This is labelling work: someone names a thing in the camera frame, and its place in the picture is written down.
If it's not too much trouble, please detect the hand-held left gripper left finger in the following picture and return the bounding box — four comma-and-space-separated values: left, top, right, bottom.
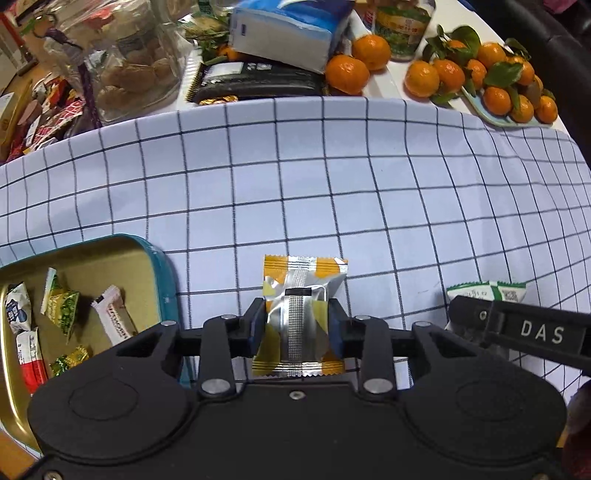
115, 298, 267, 400

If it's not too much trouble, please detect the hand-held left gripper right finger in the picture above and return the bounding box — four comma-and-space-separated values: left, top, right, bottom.
325, 298, 478, 402

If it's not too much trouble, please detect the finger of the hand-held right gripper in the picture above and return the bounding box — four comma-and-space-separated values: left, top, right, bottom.
449, 296, 496, 344

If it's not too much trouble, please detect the white green snack packet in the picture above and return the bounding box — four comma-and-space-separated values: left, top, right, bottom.
445, 281, 527, 333

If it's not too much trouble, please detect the yellow silver snack packet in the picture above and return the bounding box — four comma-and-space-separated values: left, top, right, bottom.
252, 254, 349, 379

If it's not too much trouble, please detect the teal tin tray gold inside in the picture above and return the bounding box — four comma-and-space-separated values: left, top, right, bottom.
0, 233, 178, 450

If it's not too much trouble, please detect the green foil candy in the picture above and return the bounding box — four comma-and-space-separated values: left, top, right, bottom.
48, 344, 93, 378

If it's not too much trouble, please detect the green pea snack packet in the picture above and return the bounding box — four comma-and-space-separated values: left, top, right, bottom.
41, 267, 81, 344

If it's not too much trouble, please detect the white brown snack bar packet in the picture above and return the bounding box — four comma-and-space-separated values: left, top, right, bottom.
91, 285, 139, 346

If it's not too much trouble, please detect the white blue checked tablecloth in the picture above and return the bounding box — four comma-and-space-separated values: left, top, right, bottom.
0, 96, 591, 462

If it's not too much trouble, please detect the light blue plate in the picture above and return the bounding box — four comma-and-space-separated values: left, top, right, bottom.
455, 85, 561, 127

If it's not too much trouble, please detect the red white snack packet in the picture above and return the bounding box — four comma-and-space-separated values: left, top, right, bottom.
16, 328, 49, 395

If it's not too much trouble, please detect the blue white snack packet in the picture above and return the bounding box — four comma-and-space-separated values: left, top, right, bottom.
4, 282, 33, 333

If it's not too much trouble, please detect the pile of leafy tangerines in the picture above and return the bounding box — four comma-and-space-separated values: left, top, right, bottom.
404, 25, 559, 124

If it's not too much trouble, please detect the black flat packet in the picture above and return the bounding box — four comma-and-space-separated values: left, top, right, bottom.
187, 59, 326, 106

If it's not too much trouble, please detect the orange tangerine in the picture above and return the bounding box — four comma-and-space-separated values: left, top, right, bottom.
325, 54, 371, 97
353, 33, 392, 71

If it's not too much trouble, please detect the black sofa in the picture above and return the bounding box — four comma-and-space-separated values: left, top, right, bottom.
501, 0, 591, 153

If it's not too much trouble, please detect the large clear glass jar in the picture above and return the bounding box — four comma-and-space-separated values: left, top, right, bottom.
55, 0, 185, 124

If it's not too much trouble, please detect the blue white tissue pack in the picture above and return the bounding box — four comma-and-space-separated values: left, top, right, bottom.
228, 0, 355, 75

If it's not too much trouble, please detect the glass jar green label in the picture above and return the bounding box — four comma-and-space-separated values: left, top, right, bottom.
373, 0, 437, 62

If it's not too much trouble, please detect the pile of colourful snack wrappers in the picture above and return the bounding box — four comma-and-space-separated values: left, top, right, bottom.
0, 76, 86, 162

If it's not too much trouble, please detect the black purple cord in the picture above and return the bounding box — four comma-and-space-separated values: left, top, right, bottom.
44, 25, 100, 130

